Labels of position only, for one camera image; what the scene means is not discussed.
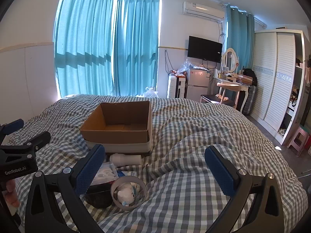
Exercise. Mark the clear bag of white items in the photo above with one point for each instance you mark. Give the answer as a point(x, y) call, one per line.
point(105, 173)

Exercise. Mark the brown cardboard box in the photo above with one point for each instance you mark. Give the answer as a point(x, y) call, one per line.
point(114, 137)

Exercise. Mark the white wooden chair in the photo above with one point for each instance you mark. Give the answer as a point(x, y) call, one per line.
point(228, 88)

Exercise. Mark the pink plastic stool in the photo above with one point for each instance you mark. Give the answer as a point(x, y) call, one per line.
point(299, 138)

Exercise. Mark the beige plastic bottle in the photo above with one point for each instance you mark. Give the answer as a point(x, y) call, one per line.
point(128, 160)

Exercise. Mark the person's left hand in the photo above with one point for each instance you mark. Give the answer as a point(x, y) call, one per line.
point(10, 193)

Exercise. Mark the flat brown box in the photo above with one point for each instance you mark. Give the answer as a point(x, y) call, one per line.
point(244, 79)

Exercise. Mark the white slatted wardrobe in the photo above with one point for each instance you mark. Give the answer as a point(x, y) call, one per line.
point(274, 77)

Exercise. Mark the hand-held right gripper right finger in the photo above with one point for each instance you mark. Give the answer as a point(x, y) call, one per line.
point(221, 172)

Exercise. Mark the dark bowl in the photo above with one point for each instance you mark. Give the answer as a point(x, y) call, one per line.
point(97, 197)

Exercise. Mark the white plush toy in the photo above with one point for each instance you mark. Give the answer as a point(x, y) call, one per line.
point(126, 193)

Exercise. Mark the narrow teal window curtain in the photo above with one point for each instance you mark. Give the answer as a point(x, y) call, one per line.
point(136, 46)

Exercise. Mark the white round band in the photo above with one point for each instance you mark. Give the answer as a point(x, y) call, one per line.
point(126, 207)

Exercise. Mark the grey checked blanket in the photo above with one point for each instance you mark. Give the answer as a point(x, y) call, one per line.
point(182, 138)

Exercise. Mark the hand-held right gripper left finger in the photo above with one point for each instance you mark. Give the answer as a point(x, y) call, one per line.
point(90, 168)

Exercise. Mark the white dressing table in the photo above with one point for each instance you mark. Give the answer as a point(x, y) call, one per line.
point(243, 87)

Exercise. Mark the white oval vanity mirror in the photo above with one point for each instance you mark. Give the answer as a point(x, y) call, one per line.
point(229, 58)

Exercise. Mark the wide teal window curtain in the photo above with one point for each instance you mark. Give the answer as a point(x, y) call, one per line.
point(82, 41)

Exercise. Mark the white air conditioner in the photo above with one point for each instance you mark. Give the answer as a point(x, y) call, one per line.
point(203, 11)

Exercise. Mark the white air purifier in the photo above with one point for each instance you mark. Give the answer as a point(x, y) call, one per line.
point(173, 87)

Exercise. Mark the small silver fridge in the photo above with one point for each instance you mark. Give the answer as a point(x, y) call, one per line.
point(197, 82)

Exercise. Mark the white plastic bag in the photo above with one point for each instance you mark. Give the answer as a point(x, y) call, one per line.
point(150, 92)

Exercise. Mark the teal curtain beside wardrobe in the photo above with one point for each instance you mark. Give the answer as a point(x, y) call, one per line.
point(239, 29)

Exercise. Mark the clear plastic bag on fridge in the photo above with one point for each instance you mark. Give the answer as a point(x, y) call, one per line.
point(185, 65)

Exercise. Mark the black bag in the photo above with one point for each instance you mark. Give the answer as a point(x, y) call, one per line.
point(249, 76)

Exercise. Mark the black wall television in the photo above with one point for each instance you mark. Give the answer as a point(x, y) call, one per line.
point(204, 49)

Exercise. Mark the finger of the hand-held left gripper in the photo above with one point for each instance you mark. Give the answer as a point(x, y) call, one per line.
point(36, 139)
point(13, 126)

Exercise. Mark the dark suitcase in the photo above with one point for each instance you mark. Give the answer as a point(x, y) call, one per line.
point(250, 99)

